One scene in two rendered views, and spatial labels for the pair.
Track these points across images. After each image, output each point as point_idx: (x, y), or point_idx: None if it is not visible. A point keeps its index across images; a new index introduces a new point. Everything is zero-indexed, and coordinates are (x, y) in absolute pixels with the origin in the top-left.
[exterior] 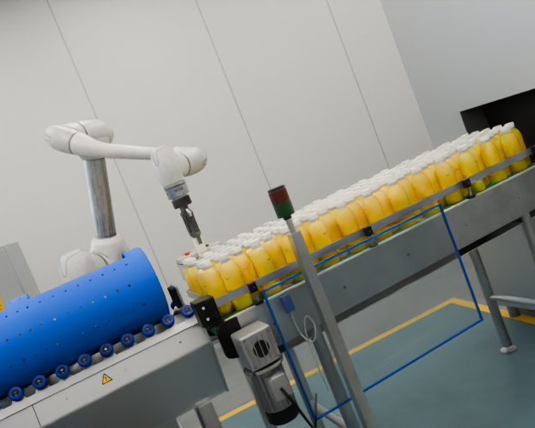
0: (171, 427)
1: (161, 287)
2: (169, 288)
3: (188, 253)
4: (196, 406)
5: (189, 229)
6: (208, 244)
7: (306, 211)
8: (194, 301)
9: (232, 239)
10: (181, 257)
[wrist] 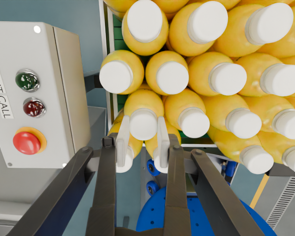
0: (91, 131)
1: (271, 228)
2: (197, 197)
3: (40, 143)
4: None
5: (116, 188)
6: (28, 74)
7: None
8: (280, 172)
9: (134, 6)
10: (31, 157)
